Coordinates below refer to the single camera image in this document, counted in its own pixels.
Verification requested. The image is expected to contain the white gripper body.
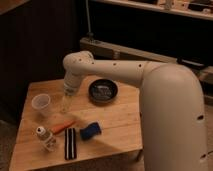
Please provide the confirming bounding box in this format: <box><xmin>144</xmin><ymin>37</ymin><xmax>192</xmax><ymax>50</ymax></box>
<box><xmin>64</xmin><ymin>73</ymin><xmax>82</xmax><ymax>95</ymax></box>

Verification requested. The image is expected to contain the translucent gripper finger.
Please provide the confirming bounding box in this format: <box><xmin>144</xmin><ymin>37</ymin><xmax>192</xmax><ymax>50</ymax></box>
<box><xmin>61</xmin><ymin>94</ymin><xmax>73</xmax><ymax>113</ymax></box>

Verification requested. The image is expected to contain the clear plastic bottle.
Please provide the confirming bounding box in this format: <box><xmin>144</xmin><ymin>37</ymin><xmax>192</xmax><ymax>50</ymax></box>
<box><xmin>36</xmin><ymin>126</ymin><xmax>56</xmax><ymax>152</ymax></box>

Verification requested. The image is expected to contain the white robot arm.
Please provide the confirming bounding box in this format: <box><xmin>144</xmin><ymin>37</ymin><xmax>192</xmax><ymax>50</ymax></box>
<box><xmin>63</xmin><ymin>51</ymin><xmax>209</xmax><ymax>171</ymax></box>

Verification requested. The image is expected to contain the orange carrot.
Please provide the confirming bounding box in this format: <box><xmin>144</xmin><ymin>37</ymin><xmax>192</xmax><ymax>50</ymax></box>
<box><xmin>51</xmin><ymin>121</ymin><xmax>74</xmax><ymax>134</ymax></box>

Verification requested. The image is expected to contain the black round bowl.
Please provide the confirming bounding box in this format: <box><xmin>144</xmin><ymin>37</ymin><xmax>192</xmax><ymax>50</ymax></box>
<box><xmin>88</xmin><ymin>79</ymin><xmax>118</xmax><ymax>104</ymax></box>

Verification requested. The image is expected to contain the black white striped cloth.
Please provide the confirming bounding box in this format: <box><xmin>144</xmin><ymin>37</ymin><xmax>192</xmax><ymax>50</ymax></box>
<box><xmin>65</xmin><ymin>128</ymin><xmax>77</xmax><ymax>160</ymax></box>

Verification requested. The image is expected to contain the blue sponge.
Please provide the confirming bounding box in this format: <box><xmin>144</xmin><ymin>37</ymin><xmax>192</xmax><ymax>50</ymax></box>
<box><xmin>80</xmin><ymin>122</ymin><xmax>102</xmax><ymax>141</ymax></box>

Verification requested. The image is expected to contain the low wooden bench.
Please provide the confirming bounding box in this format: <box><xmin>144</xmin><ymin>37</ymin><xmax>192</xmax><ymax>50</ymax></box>
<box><xmin>80</xmin><ymin>37</ymin><xmax>213</xmax><ymax>85</ymax></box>

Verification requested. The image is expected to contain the wooden table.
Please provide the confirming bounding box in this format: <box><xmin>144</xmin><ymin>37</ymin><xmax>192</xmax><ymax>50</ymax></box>
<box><xmin>9</xmin><ymin>76</ymin><xmax>142</xmax><ymax>171</ymax></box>

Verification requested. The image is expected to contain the grey metal pole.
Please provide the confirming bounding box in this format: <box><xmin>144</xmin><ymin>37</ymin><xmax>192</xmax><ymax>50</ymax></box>
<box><xmin>85</xmin><ymin>0</ymin><xmax>94</xmax><ymax>42</ymax></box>

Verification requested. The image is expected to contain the wooden shelf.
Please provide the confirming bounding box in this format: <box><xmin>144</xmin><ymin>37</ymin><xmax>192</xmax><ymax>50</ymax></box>
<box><xmin>92</xmin><ymin>0</ymin><xmax>213</xmax><ymax>21</ymax></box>

